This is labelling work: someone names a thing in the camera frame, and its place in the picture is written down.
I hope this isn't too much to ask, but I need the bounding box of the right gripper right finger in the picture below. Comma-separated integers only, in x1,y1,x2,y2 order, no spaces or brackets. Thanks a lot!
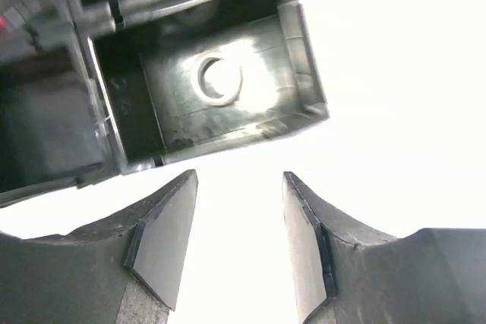
282,171,485,323

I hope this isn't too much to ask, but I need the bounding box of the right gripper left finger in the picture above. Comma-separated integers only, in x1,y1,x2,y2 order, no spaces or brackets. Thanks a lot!
1,169,198,323

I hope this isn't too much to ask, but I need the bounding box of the small clear tape roll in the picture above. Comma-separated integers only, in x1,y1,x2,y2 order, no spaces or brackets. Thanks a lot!
191,52,243,107

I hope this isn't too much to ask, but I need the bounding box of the black four-compartment organizer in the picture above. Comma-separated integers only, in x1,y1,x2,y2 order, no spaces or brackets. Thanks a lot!
1,0,329,206

